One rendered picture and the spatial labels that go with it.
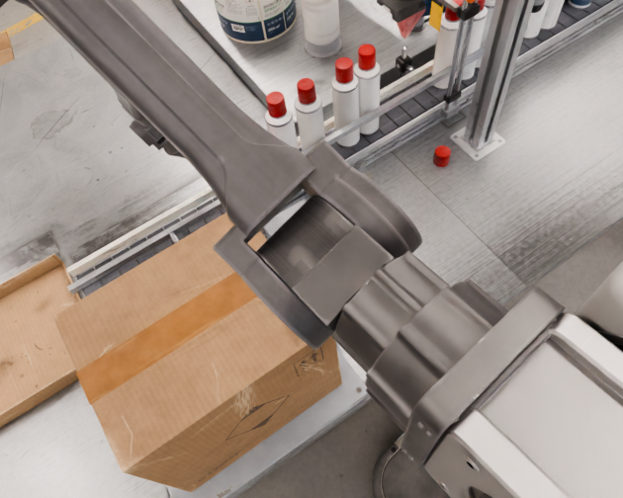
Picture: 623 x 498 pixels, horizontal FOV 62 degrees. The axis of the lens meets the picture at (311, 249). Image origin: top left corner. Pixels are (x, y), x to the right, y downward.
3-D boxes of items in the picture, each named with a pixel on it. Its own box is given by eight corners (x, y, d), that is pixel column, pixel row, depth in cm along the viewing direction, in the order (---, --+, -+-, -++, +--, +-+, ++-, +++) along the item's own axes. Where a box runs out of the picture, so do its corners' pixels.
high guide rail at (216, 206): (521, 28, 114) (523, 23, 113) (526, 31, 113) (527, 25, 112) (70, 289, 92) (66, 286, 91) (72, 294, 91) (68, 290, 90)
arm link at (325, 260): (345, 345, 28) (414, 275, 28) (234, 230, 32) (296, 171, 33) (373, 368, 36) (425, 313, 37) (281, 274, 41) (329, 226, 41)
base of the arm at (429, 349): (417, 469, 32) (441, 433, 21) (329, 373, 35) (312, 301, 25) (508, 375, 34) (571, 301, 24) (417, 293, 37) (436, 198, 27)
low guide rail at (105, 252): (492, 32, 122) (494, 24, 120) (496, 34, 121) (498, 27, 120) (71, 273, 100) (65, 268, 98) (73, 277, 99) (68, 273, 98)
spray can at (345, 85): (350, 125, 114) (347, 48, 96) (364, 140, 111) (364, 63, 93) (330, 137, 113) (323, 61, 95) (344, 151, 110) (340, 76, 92)
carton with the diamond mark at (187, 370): (270, 283, 100) (239, 203, 76) (343, 383, 89) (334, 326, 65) (130, 373, 93) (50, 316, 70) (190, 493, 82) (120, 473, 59)
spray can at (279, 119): (294, 156, 111) (279, 82, 93) (307, 171, 109) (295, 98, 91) (273, 168, 110) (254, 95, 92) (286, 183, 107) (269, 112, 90)
